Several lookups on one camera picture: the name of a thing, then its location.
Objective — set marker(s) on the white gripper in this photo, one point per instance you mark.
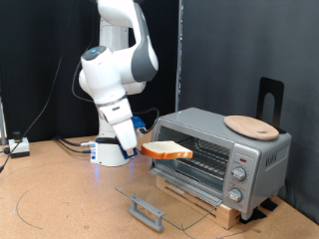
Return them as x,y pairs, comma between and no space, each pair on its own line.
121,129

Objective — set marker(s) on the white bread slice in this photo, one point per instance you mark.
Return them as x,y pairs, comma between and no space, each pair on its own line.
166,149

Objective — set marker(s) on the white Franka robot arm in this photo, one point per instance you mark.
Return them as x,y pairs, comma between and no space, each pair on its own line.
109,156

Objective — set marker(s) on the silver oven knob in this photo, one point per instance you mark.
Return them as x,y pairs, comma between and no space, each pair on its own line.
234,194
239,173

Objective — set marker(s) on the silver toaster oven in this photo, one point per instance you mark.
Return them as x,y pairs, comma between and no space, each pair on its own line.
265,166

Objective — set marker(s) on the vertical metal pole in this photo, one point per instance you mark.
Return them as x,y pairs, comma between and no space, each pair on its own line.
179,49

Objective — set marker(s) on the wooden slatted base block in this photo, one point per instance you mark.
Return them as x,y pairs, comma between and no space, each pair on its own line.
226,215

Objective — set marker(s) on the oval wooden board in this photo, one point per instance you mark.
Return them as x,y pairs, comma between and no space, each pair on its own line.
252,127

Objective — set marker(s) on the black foam pad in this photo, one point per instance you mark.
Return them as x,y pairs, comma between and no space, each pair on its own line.
254,215
269,204

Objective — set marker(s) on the black curtain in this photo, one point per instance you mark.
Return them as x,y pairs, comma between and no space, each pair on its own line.
33,49

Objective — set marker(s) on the grey curtain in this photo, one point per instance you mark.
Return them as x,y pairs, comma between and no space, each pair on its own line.
232,49

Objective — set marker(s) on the black metal bookend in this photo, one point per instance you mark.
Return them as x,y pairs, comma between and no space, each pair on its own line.
265,86

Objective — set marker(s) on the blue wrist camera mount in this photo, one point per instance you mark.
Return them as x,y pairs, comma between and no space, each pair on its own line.
138,122

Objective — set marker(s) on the metal frame leg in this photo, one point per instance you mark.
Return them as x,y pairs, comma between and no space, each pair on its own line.
2,122

